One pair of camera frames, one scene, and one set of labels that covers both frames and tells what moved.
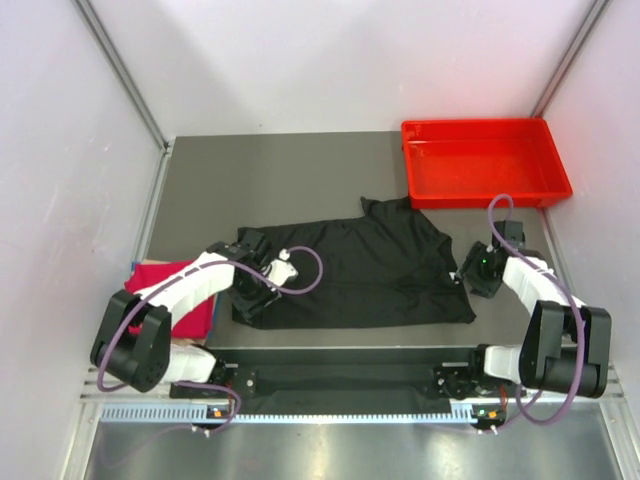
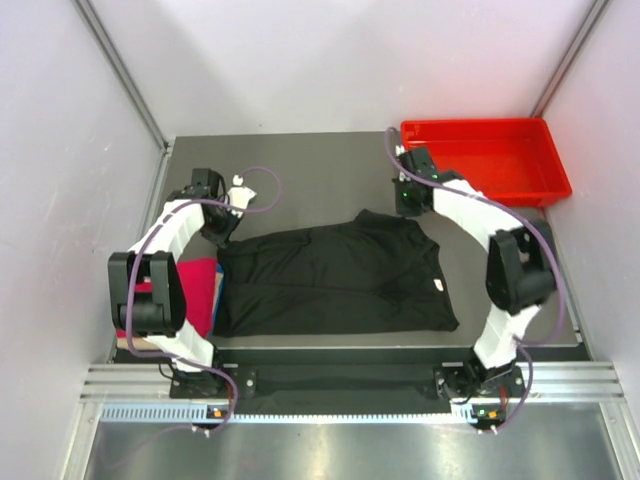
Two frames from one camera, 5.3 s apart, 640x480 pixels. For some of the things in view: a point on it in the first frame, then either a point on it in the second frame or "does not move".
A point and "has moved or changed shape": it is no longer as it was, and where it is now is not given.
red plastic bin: [464, 162] does not move
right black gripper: [469, 271] to [401, 208]
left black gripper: [249, 309] to [223, 238]
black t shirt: [387, 267] has moved or changed shape
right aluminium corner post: [596, 11] does not move
